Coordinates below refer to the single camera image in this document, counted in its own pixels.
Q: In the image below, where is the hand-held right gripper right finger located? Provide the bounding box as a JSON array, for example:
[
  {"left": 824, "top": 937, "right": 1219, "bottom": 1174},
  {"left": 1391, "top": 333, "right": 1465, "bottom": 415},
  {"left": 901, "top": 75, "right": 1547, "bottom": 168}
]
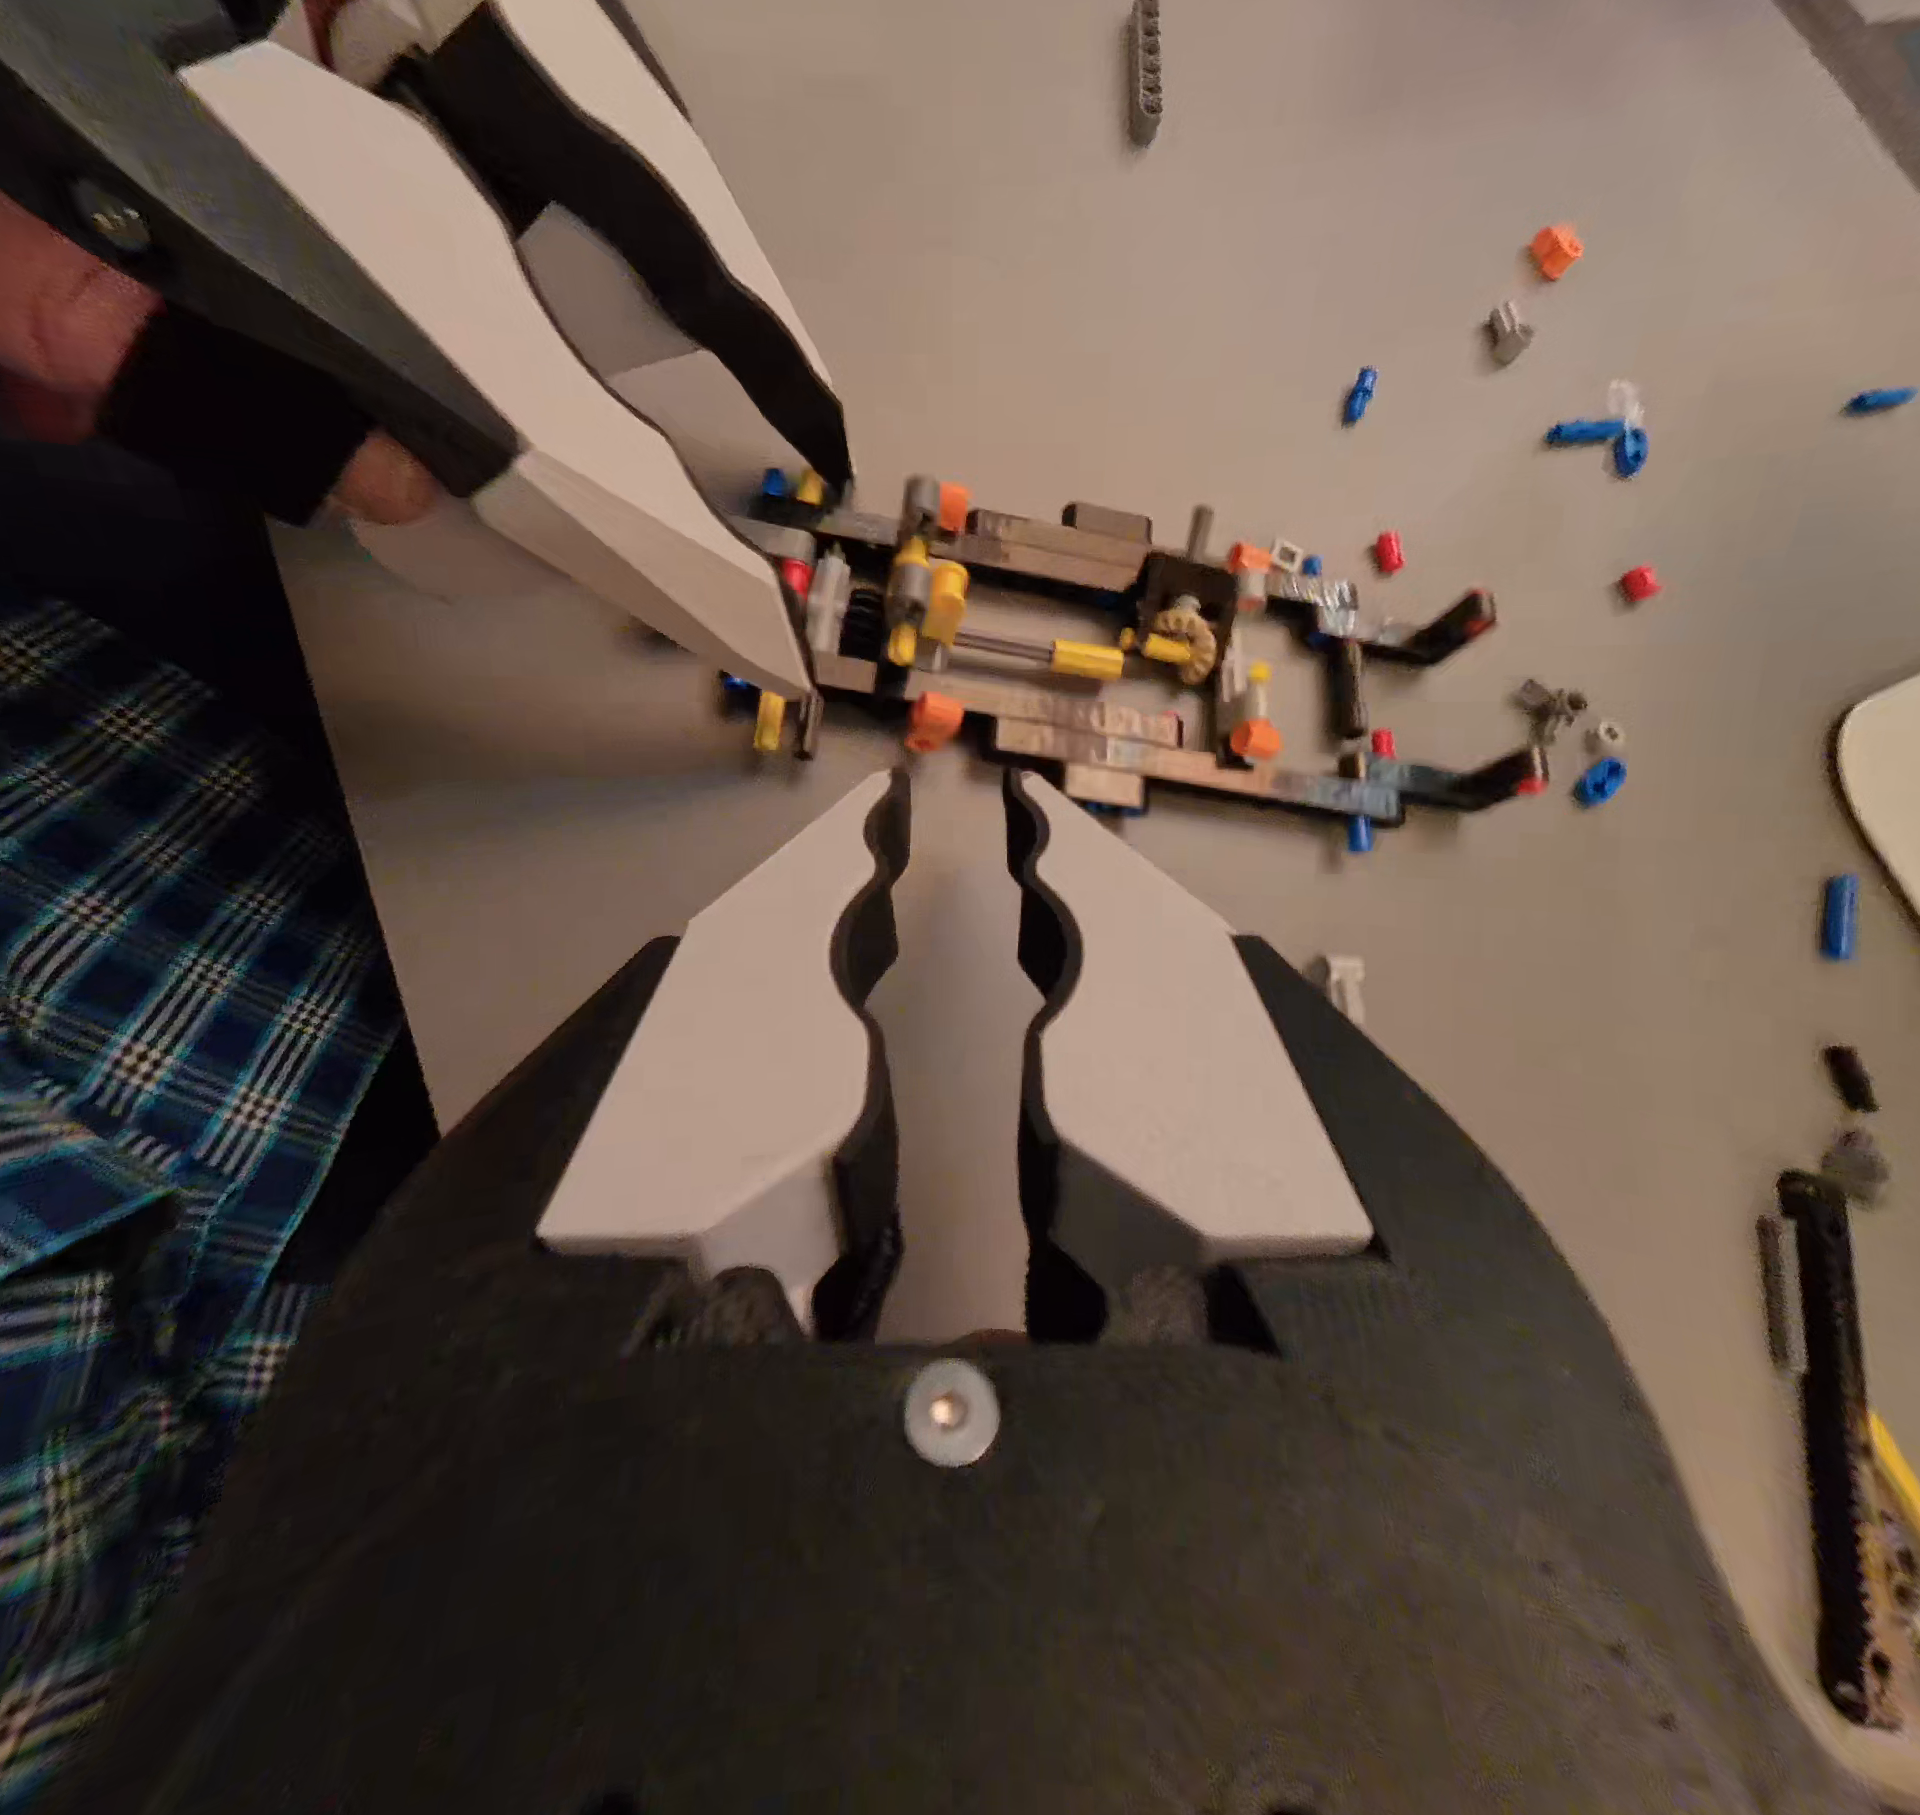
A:
[{"left": 1000, "top": 768, "right": 1379, "bottom": 1339}]

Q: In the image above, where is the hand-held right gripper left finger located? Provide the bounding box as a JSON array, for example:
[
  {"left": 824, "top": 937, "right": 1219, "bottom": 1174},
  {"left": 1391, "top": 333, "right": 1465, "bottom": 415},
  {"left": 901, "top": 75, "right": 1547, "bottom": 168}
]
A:
[{"left": 535, "top": 768, "right": 917, "bottom": 1339}]

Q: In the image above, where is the black lego chassis assembly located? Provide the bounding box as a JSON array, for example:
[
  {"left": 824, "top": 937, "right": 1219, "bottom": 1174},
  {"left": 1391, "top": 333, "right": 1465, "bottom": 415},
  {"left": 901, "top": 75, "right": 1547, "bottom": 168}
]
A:
[{"left": 718, "top": 468, "right": 1554, "bottom": 856}]

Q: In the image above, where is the black lego beam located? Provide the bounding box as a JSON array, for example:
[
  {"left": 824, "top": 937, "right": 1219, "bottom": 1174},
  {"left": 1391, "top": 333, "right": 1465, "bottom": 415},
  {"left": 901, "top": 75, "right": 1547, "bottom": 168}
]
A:
[{"left": 1778, "top": 1169, "right": 1895, "bottom": 1731}]

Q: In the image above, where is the yellow lego axle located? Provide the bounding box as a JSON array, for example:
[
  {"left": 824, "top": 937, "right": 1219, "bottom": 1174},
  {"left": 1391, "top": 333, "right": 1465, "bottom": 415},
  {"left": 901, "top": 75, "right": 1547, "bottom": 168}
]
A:
[{"left": 1864, "top": 1410, "right": 1920, "bottom": 1548}]

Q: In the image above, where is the person's left hand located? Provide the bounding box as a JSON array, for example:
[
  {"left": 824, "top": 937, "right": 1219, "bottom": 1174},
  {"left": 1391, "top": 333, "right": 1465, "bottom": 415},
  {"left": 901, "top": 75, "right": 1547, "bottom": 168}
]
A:
[{"left": 0, "top": 192, "right": 456, "bottom": 530}]

